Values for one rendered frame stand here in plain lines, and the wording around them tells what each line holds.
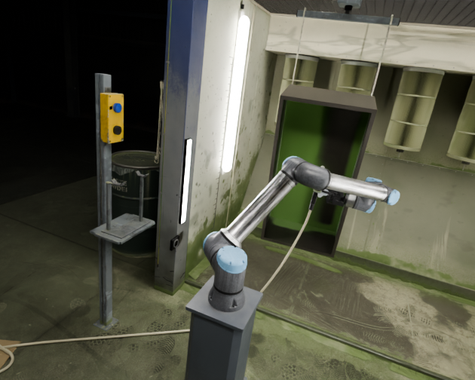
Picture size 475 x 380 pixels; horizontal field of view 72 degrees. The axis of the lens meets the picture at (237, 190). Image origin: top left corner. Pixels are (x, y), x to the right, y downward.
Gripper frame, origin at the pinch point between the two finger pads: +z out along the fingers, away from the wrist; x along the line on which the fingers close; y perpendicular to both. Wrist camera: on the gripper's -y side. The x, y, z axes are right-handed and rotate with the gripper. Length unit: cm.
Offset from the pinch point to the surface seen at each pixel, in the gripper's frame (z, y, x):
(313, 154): 7, -5, 58
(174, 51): 109, -58, 0
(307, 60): 38, -69, 146
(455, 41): -74, -109, 124
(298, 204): 5, 44, 65
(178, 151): 95, 3, -4
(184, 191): 86, 31, -5
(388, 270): -98, 96, 96
